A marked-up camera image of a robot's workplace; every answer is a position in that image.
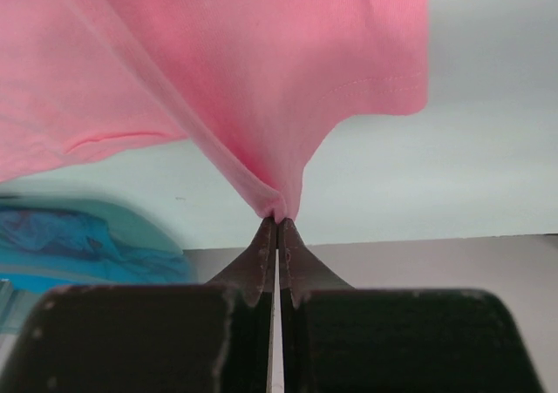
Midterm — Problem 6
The teal plastic bin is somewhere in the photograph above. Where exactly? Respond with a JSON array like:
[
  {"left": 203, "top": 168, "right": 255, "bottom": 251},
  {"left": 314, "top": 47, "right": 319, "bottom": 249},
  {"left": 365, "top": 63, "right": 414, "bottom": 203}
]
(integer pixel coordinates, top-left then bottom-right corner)
[{"left": 1, "top": 194, "right": 196, "bottom": 335}]

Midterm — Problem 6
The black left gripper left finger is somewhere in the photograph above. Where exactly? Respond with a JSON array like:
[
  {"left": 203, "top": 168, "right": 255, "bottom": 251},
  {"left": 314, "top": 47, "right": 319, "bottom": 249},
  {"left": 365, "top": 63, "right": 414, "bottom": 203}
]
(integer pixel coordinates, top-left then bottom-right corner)
[{"left": 1, "top": 219, "right": 277, "bottom": 393}]

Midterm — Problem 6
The blue crumpled t shirt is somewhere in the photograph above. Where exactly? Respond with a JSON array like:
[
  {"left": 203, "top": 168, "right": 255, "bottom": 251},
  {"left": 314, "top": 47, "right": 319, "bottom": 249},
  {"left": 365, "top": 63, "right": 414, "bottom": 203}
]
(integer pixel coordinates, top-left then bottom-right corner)
[{"left": 1, "top": 206, "right": 194, "bottom": 293}]

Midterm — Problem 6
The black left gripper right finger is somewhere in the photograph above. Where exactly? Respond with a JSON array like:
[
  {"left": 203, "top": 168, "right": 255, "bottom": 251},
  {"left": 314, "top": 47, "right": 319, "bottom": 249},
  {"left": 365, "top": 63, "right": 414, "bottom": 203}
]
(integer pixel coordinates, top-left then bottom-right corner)
[{"left": 277, "top": 219, "right": 543, "bottom": 392}]

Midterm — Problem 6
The pink t shirt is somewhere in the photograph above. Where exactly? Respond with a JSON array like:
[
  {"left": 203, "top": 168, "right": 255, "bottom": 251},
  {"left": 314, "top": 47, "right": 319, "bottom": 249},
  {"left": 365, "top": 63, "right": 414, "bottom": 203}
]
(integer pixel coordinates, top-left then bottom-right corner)
[{"left": 1, "top": 0, "right": 428, "bottom": 220}]

